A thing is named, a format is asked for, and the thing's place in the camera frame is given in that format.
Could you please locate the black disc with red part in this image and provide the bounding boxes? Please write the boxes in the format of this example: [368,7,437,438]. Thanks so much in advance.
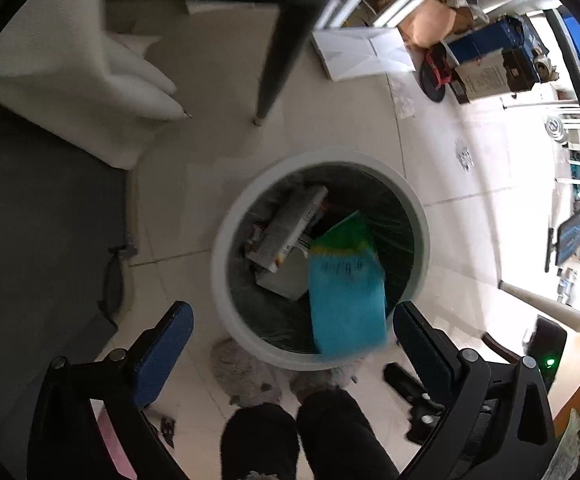
[419,42,460,103]

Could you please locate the long white toothpaste box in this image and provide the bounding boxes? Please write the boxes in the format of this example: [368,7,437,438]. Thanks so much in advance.
[246,185,330,273]

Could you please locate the dark bin liner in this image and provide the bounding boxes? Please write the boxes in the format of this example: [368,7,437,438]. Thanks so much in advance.
[227,162,416,356]

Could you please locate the plain brown cardboard box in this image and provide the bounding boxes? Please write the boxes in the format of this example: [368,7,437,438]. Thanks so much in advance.
[377,0,476,50]

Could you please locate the floor drain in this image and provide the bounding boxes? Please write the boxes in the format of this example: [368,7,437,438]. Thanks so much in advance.
[454,141,474,172]

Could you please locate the teal and green bag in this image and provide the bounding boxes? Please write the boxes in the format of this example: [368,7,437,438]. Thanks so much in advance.
[307,211,390,358]

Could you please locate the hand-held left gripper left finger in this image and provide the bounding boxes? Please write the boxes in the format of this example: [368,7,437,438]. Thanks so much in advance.
[25,301,194,480]

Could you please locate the pale table leg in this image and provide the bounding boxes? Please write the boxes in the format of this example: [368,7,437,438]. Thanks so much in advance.
[500,280,580,343]

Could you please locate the blue box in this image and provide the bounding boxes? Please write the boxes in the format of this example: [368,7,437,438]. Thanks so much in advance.
[442,15,538,67]

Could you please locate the white paper box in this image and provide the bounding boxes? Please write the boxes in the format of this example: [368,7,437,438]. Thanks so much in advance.
[311,26,417,82]

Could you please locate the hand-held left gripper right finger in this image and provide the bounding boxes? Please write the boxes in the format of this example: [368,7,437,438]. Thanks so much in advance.
[392,301,556,480]

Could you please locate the grey fluffy slipper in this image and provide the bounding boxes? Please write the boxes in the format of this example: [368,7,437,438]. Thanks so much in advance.
[290,357,363,403]
[210,338,282,407]

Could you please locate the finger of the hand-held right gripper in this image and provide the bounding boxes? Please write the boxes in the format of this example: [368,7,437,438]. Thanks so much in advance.
[382,362,443,445]

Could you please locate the dark brown labelled box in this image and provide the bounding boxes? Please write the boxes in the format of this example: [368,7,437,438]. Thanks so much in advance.
[452,49,541,105]

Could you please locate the pink floral packet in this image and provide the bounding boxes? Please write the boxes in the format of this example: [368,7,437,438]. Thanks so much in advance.
[90,399,138,480]

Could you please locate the dark metal table leg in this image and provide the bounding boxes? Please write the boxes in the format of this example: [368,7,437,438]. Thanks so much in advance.
[105,0,371,127]

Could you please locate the white round trash bin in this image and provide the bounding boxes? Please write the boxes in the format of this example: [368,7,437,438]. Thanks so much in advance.
[210,147,430,372]

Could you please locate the person's dark fleece pants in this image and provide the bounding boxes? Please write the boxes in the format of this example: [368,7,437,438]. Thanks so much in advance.
[220,389,401,480]

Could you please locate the grey chair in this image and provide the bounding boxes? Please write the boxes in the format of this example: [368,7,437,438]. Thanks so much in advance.
[0,85,138,411]

